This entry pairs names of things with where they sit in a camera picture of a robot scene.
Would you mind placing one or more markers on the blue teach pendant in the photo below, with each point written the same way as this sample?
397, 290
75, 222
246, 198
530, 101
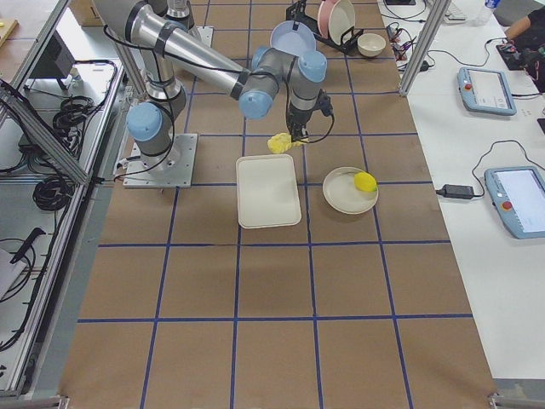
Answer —
485, 91
517, 193

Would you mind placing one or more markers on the cream plate in rack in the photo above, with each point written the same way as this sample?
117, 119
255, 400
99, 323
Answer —
342, 21

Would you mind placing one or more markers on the yellow lemon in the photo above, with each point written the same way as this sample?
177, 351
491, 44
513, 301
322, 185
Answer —
365, 182

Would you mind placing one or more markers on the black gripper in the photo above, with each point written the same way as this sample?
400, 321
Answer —
295, 25
296, 117

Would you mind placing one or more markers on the cream bowl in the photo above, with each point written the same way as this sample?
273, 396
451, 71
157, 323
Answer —
371, 45

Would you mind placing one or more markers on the black dish rack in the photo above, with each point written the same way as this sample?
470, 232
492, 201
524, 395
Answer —
311, 22

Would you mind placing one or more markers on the far blue teach pendant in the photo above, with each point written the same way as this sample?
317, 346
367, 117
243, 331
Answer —
485, 91

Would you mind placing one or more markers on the cream rectangular tray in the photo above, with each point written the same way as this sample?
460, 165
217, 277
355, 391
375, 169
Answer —
267, 191

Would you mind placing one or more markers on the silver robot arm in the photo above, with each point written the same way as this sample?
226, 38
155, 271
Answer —
164, 33
201, 18

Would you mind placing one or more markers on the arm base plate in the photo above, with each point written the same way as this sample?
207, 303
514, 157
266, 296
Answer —
204, 34
183, 166

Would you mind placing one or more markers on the blue plate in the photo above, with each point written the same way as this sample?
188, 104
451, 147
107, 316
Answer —
297, 43

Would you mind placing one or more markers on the aluminium frame post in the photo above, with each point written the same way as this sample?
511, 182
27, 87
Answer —
425, 38

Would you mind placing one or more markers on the black power adapter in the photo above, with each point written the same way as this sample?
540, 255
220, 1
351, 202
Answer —
456, 191

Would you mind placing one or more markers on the cream round plate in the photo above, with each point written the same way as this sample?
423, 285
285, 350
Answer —
341, 194

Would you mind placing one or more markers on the pink plate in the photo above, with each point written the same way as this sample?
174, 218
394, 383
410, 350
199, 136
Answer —
324, 12

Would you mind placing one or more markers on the near blue teach pendant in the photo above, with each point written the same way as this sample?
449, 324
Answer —
517, 193

